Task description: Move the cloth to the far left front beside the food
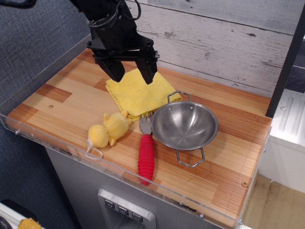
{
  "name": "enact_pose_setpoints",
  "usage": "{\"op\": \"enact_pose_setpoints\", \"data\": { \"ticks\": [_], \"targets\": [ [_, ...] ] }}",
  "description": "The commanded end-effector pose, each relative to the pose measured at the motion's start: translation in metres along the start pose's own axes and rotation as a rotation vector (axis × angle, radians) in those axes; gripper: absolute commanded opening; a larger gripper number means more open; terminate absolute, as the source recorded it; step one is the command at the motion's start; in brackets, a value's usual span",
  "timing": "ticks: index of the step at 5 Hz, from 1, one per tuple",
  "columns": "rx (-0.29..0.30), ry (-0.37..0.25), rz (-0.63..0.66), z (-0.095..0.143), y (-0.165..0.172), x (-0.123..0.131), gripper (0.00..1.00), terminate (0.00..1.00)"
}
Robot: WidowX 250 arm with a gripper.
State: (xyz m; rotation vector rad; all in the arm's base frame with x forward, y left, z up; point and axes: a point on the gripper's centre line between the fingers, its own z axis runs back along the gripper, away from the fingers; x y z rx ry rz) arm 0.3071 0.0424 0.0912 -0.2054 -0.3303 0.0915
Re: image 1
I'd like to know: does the yellow object bottom left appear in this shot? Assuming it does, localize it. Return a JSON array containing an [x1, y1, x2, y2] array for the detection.
[[17, 218, 42, 229]]

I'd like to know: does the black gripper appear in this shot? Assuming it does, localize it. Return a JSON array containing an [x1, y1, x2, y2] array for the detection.
[[87, 5, 159, 84]]

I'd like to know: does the yellow cloth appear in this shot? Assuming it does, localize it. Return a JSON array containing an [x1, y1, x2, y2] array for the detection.
[[106, 68, 182, 121]]

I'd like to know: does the clear acrylic table guard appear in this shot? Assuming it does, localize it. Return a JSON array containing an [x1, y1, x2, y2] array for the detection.
[[0, 33, 273, 229]]

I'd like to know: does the yellow plush duck toy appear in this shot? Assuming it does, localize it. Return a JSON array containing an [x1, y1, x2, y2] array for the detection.
[[86, 110, 132, 159]]

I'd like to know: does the grey control panel with buttons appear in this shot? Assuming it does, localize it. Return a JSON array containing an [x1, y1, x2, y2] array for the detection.
[[98, 188, 157, 229]]

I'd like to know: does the white ribbed appliance right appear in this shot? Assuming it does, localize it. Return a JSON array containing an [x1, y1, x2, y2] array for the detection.
[[258, 89, 305, 193]]

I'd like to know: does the steel two-handled bowl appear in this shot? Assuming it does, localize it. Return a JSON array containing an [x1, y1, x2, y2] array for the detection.
[[151, 91, 219, 167]]

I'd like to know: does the black vertical post right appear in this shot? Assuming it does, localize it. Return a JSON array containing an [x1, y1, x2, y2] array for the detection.
[[265, 6, 305, 118]]

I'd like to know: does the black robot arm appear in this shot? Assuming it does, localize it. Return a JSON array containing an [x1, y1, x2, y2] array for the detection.
[[72, 0, 158, 84]]

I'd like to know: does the fork with red handle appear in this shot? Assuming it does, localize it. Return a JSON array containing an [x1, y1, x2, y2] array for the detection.
[[138, 114, 154, 186]]

